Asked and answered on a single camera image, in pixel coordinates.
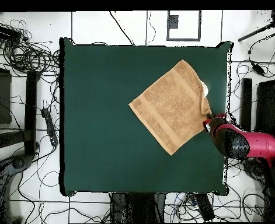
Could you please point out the black power adapter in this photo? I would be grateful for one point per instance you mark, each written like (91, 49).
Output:
(258, 69)

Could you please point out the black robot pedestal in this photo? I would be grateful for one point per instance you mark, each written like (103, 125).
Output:
(139, 207)

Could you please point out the black adapter box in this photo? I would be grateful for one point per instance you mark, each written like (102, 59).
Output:
(5, 33)

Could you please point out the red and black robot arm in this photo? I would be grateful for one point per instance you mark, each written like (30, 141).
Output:
(244, 142)

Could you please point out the black wheeled stand frame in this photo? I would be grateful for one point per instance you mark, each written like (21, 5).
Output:
(246, 98)
(31, 105)

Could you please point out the orange terry towel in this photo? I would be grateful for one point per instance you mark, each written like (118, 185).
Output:
(170, 105)

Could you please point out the black tripod leg rod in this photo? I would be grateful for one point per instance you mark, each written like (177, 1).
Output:
(256, 31)

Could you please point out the black power strip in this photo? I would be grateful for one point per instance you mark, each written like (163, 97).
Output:
(205, 207)
(49, 126)

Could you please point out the dark green table cloth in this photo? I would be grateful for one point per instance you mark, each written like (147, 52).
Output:
(99, 116)

